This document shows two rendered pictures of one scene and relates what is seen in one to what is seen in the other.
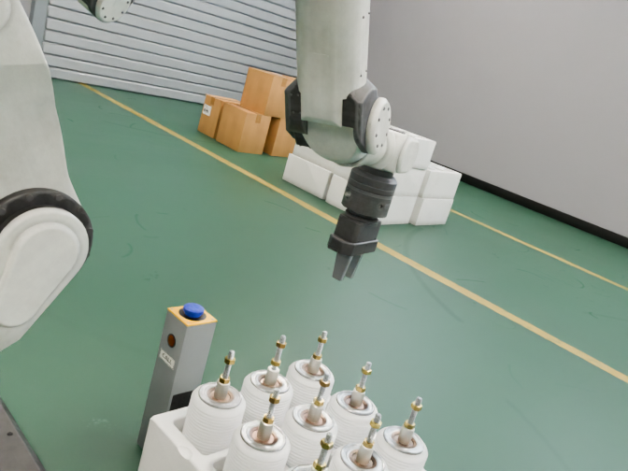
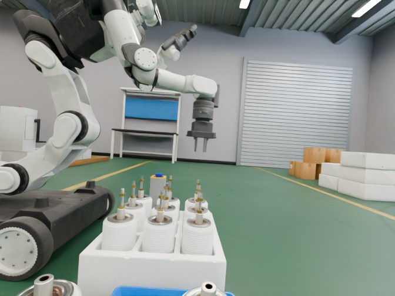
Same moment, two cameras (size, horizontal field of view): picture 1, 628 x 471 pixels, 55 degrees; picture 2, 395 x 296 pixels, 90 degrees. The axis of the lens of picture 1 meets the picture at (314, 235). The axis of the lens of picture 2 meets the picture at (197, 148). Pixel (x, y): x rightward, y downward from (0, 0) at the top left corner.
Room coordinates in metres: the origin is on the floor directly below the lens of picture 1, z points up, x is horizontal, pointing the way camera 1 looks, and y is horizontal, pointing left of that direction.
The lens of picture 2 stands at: (0.54, -0.69, 0.49)
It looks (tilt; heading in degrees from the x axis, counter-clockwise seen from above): 1 degrees down; 48
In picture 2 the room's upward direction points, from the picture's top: 4 degrees clockwise
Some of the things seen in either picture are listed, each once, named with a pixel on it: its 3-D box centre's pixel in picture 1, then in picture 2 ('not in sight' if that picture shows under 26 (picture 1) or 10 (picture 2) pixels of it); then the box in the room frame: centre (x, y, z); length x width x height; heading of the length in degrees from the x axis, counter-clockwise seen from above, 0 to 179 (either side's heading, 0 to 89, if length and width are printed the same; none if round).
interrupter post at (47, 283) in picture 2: not in sight; (43, 289); (0.57, -0.34, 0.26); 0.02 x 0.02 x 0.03
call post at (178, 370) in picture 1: (175, 384); (156, 207); (1.07, 0.18, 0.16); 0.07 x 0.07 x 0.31; 50
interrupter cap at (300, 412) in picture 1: (312, 418); (165, 207); (0.94, -0.09, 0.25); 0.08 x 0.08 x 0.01
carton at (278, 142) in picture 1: (275, 133); (321, 171); (4.90, 0.53, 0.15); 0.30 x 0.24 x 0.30; 49
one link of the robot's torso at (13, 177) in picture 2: not in sight; (13, 176); (0.52, 0.57, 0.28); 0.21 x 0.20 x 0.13; 139
